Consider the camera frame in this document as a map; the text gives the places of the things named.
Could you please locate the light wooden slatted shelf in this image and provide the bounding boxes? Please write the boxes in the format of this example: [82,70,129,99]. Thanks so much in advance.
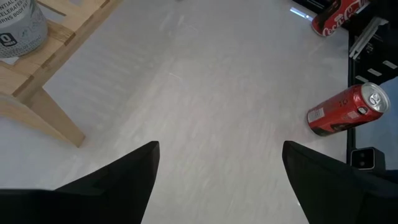
[0,0,124,149]

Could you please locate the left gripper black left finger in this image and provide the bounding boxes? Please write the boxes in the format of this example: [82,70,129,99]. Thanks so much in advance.
[0,140,160,224]

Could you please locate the black metal table frame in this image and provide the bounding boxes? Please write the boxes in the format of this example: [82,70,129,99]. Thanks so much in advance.
[292,0,398,170]

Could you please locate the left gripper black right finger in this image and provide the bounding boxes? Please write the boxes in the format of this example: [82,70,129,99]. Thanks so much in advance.
[281,140,398,224]

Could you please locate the slim silver energy drink can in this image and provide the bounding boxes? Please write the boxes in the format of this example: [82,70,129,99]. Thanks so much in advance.
[0,0,49,59]

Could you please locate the red and black Coca-Cola can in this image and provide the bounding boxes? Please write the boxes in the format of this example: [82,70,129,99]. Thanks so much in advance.
[311,0,371,37]
[307,82,391,137]

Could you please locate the small black table camera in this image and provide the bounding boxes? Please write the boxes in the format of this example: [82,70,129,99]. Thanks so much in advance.
[346,146,387,171]

